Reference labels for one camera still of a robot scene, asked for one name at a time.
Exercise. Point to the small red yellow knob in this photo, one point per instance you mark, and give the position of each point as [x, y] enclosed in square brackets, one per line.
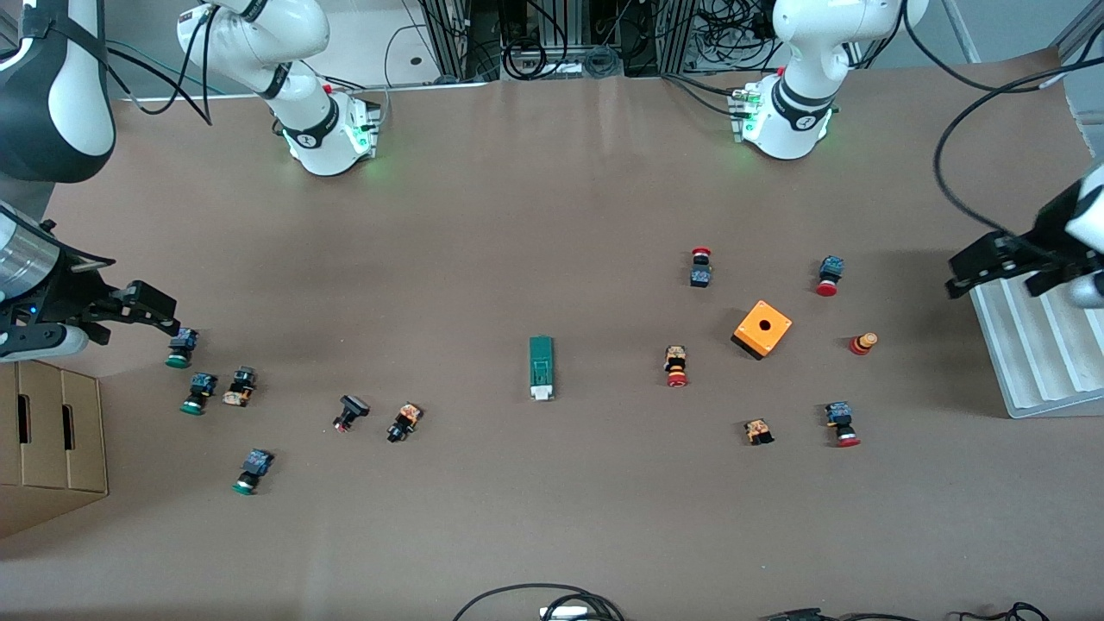
[862, 344]

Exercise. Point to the red push button black body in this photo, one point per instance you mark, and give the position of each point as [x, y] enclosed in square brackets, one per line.
[700, 276]

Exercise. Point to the orange push button enclosure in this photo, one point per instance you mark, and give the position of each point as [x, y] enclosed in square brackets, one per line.
[776, 332]

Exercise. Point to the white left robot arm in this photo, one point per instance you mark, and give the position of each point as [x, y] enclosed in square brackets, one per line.
[806, 52]

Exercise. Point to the red push button blue body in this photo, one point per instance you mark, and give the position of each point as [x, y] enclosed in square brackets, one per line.
[831, 267]
[838, 416]

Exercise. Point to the orange black contact block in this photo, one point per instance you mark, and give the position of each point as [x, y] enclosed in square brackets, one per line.
[758, 429]

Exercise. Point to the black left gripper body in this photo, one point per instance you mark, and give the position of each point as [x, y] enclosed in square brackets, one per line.
[1049, 233]

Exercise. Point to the green push button blue body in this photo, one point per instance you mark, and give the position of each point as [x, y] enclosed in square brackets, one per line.
[203, 384]
[257, 464]
[181, 345]

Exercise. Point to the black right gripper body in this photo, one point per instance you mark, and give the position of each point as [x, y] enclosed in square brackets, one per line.
[71, 289]

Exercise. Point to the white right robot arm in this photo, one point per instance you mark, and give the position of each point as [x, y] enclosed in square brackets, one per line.
[69, 112]

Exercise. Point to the aluminium frame post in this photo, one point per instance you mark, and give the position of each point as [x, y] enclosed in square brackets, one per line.
[1082, 30]

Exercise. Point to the brown cardboard box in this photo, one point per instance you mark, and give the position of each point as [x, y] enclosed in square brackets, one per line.
[52, 448]

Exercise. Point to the green terminal block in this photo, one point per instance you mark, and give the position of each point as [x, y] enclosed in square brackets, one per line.
[542, 362]

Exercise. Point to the white ribbed tray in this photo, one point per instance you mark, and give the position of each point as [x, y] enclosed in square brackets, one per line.
[1044, 362]

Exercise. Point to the black push button red tip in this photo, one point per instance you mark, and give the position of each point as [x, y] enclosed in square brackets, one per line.
[354, 405]

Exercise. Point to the black orange push button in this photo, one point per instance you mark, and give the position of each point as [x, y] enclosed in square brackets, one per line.
[407, 418]

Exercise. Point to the red emergency stop orange body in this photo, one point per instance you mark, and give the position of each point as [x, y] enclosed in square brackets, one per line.
[675, 358]

